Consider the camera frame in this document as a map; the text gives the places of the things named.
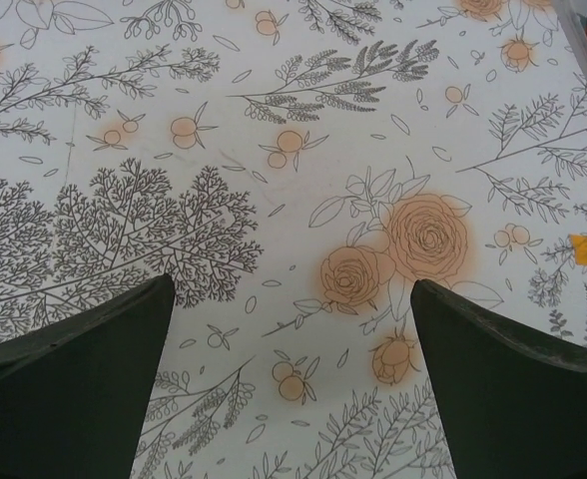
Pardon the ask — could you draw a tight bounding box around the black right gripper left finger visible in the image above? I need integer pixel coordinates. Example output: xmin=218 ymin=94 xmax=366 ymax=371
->
xmin=0 ymin=272 xmax=176 ymax=479

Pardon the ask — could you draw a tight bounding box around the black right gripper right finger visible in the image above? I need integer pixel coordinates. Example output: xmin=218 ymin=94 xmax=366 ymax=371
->
xmin=409 ymin=277 xmax=587 ymax=479

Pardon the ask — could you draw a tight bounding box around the floral patterned table cloth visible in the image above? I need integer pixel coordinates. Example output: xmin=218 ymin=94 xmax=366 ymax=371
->
xmin=0 ymin=0 xmax=587 ymax=479

